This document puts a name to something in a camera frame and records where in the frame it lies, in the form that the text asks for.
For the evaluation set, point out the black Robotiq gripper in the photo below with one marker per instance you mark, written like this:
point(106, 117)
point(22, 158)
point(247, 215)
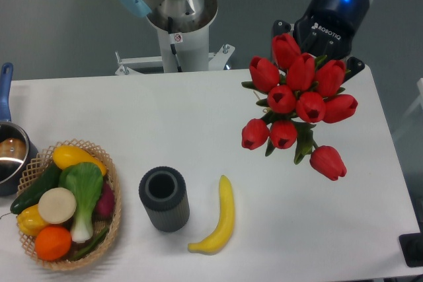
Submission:
point(327, 28)

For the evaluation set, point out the red tulip bouquet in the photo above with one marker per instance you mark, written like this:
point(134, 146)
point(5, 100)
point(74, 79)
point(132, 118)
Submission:
point(300, 90)

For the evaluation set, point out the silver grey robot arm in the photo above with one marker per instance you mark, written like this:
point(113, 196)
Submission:
point(180, 15)

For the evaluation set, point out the dark grey ribbed vase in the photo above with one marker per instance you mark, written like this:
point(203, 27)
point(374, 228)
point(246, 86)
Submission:
point(163, 193)

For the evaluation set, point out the black device at edge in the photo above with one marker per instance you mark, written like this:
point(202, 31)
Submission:
point(411, 246)

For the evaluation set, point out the yellow banana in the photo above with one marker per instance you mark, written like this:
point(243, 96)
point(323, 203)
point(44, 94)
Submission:
point(217, 240)

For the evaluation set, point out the green bok choy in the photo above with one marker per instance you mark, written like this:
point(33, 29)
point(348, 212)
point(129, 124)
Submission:
point(84, 180)

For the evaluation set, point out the purple red onion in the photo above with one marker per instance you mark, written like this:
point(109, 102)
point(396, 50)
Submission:
point(105, 205)

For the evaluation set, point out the yellow squash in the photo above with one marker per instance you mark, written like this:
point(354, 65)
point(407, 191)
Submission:
point(65, 156)

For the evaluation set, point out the green bean pod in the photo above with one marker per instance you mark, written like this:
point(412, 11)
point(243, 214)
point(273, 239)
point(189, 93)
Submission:
point(90, 246)

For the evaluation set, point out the woven wicker basket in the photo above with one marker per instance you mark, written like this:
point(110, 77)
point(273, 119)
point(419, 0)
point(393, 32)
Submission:
point(105, 219)

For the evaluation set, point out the dark green cucumber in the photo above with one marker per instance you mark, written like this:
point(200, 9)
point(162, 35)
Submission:
point(48, 180)

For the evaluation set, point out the cream round radish slice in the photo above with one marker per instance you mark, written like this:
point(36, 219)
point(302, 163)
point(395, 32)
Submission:
point(57, 205)

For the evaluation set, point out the orange fruit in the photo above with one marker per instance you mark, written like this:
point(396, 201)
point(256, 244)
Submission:
point(52, 243)

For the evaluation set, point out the yellow bell pepper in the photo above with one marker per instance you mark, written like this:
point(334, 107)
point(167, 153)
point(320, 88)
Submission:
point(30, 222)

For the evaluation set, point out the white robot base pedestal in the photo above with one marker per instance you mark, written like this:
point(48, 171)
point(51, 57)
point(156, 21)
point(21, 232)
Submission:
point(180, 52)

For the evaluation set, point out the blue handled saucepan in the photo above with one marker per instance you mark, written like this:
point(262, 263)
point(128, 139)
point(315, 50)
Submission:
point(17, 150)

